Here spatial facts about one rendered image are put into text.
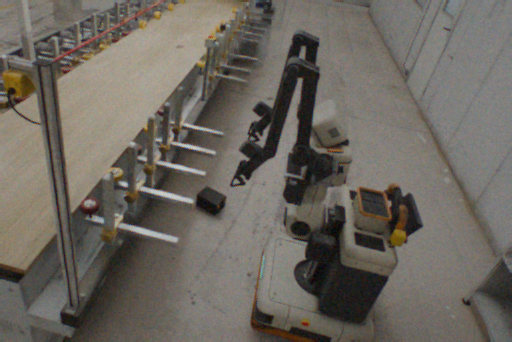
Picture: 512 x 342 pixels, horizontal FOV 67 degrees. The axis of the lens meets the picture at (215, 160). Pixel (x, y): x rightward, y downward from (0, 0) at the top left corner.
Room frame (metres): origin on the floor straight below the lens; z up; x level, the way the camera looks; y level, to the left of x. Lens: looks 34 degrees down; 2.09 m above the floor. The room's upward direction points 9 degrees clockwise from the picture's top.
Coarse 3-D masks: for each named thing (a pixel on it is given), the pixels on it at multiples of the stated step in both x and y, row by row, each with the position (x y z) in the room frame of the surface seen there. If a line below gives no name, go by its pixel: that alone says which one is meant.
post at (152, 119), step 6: (150, 120) 1.68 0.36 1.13; (156, 120) 1.71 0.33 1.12; (150, 126) 1.68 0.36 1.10; (150, 132) 1.68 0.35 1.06; (150, 138) 1.68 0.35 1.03; (150, 144) 1.68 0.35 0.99; (150, 150) 1.68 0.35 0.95; (150, 156) 1.68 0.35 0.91; (150, 162) 1.68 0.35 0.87; (150, 180) 1.68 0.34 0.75
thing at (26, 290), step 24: (192, 72) 3.31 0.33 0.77; (144, 144) 2.15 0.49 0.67; (120, 168) 1.78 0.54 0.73; (96, 192) 1.49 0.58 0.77; (48, 264) 1.05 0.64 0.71; (0, 288) 0.89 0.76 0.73; (24, 288) 0.90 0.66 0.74; (0, 312) 0.90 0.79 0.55; (24, 312) 0.88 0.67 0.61; (0, 336) 0.90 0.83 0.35; (24, 336) 0.88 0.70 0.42; (48, 336) 1.01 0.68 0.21
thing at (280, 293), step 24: (288, 240) 1.87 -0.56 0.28; (264, 264) 1.65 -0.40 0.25; (288, 264) 1.66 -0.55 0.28; (264, 288) 1.45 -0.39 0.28; (288, 288) 1.47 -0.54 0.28; (264, 312) 1.32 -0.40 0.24; (288, 312) 1.32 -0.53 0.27; (312, 312) 1.34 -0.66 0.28; (288, 336) 1.29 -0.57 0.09; (312, 336) 1.27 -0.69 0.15; (336, 336) 1.26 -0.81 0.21; (360, 336) 1.25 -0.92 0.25
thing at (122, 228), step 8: (88, 216) 1.26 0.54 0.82; (96, 216) 1.27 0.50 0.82; (96, 224) 1.24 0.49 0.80; (120, 224) 1.24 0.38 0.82; (120, 232) 1.22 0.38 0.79; (128, 232) 1.22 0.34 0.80; (136, 232) 1.21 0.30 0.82; (144, 232) 1.22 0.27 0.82; (152, 232) 1.22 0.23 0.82; (152, 240) 1.20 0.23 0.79; (160, 240) 1.20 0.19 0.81; (168, 240) 1.19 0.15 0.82; (176, 240) 1.20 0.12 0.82
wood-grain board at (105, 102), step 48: (192, 0) 5.58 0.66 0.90; (144, 48) 3.36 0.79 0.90; (192, 48) 3.57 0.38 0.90; (96, 96) 2.29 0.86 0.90; (144, 96) 2.40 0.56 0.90; (0, 144) 1.59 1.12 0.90; (96, 144) 1.73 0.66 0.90; (0, 192) 1.24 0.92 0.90; (48, 192) 1.29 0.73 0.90; (0, 240) 0.98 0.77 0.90; (48, 240) 1.02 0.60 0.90
